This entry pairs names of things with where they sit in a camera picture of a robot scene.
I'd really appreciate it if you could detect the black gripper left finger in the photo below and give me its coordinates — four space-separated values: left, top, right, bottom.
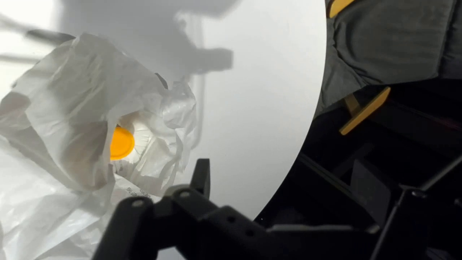
92 157 291 260

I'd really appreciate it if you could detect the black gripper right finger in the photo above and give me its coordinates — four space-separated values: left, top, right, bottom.
350 157 435 260

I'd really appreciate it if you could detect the translucent white plastic bag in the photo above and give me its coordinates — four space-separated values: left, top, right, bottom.
0 31 203 260

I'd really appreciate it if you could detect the grey chair with yellow armrests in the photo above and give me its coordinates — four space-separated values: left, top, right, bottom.
317 0 462 137

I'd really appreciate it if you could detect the orange pill bottle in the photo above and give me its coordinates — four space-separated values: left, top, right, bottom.
109 124 138 161

